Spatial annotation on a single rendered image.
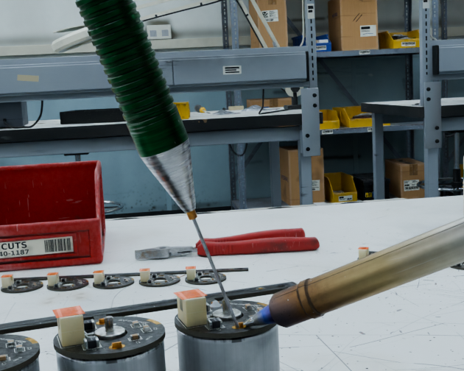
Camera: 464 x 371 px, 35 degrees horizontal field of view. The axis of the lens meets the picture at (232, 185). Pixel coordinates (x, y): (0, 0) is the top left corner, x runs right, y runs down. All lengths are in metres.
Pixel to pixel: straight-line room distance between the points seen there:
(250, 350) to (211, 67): 2.34
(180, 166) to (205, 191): 4.51
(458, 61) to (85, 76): 1.28
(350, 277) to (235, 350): 0.03
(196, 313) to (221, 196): 4.51
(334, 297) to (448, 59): 2.56
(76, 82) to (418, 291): 2.14
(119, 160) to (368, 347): 4.32
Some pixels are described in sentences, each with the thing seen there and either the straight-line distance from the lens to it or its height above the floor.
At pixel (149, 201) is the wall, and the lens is 4.66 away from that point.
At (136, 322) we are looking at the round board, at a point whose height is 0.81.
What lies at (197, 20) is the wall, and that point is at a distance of 4.64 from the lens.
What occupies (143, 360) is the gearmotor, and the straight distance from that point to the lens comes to 0.16.
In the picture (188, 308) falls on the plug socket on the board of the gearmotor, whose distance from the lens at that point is 0.17.
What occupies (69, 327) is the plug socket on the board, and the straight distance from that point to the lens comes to 0.17.
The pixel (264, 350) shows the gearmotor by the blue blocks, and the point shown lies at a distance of 0.17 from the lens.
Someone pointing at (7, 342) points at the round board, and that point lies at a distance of 0.17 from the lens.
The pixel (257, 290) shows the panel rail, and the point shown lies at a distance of 0.20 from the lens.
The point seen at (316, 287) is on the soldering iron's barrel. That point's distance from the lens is 0.16.
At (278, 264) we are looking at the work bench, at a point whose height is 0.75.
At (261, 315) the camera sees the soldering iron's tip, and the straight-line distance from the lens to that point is 0.17.
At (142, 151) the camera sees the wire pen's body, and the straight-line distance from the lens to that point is 0.15.
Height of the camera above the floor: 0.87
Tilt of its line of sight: 8 degrees down
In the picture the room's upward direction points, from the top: 3 degrees counter-clockwise
